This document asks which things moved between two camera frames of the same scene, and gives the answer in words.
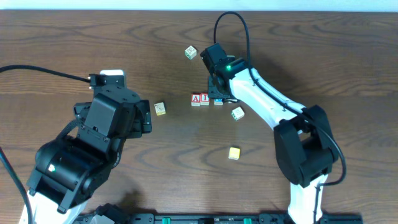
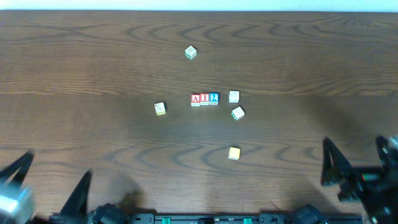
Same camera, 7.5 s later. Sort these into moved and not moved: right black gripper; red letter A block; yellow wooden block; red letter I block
Moved: right black gripper
Not moved: yellow wooden block; red letter A block; red letter I block
